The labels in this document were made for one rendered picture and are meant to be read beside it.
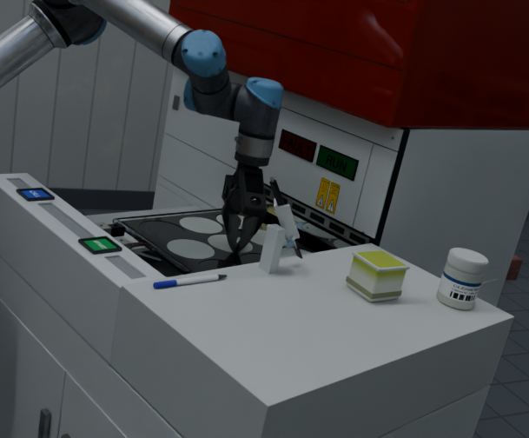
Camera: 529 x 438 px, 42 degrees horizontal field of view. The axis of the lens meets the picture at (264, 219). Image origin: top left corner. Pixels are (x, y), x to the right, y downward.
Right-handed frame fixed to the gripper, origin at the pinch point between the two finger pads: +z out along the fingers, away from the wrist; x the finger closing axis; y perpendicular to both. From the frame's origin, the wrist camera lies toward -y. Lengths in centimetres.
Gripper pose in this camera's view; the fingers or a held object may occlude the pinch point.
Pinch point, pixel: (236, 248)
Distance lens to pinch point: 147.2
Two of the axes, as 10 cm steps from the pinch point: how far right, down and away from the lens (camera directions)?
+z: -1.9, 9.3, 3.2
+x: -9.5, -0.9, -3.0
